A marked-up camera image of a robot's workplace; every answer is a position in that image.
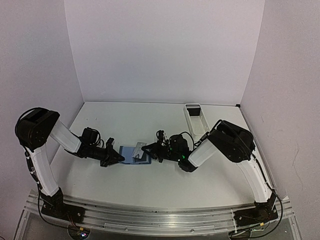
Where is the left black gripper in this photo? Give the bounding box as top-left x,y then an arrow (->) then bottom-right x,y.
88,143 -> 124,166

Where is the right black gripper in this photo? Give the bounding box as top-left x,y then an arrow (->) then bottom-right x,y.
142,139 -> 181,162

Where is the silver credit card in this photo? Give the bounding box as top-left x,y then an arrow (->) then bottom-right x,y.
131,142 -> 147,160

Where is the blue card holder wallet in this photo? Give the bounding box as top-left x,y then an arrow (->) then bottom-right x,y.
119,146 -> 152,165

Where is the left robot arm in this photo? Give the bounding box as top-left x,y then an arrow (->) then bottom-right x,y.
14,107 -> 125,197

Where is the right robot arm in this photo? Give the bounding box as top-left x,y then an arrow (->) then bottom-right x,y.
141,119 -> 277,204

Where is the white plastic tray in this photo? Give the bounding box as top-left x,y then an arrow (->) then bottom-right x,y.
183,103 -> 210,141

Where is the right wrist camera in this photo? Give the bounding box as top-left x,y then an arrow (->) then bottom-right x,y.
156,130 -> 168,145

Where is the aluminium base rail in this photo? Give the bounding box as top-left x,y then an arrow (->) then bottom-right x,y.
14,190 -> 301,240

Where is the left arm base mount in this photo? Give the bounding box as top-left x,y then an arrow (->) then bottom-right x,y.
39,187 -> 85,224

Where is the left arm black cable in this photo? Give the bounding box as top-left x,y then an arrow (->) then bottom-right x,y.
36,192 -> 73,227

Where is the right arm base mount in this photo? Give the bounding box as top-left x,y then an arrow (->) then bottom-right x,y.
233,193 -> 278,227

